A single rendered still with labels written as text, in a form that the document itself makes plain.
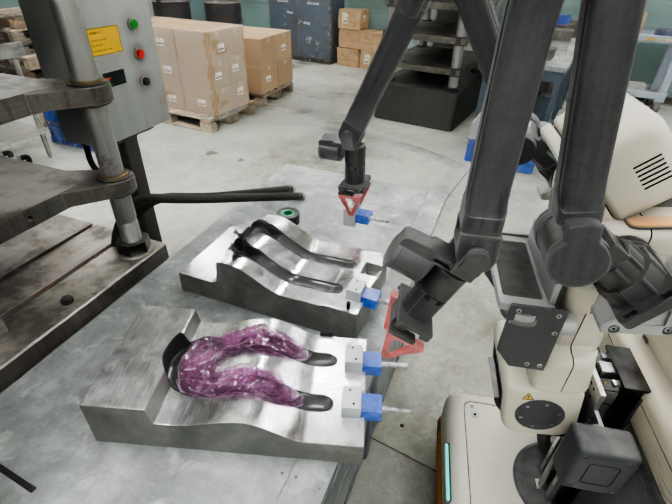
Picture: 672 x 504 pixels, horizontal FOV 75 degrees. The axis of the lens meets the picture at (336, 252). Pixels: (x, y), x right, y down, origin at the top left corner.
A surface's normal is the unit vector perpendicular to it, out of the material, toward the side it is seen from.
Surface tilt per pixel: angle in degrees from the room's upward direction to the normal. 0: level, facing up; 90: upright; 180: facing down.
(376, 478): 0
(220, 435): 90
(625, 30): 89
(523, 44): 90
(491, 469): 0
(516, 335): 90
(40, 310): 0
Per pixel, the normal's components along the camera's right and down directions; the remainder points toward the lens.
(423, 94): -0.49, 0.48
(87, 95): 0.52, 0.50
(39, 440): 0.02, -0.82
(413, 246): -0.18, 0.56
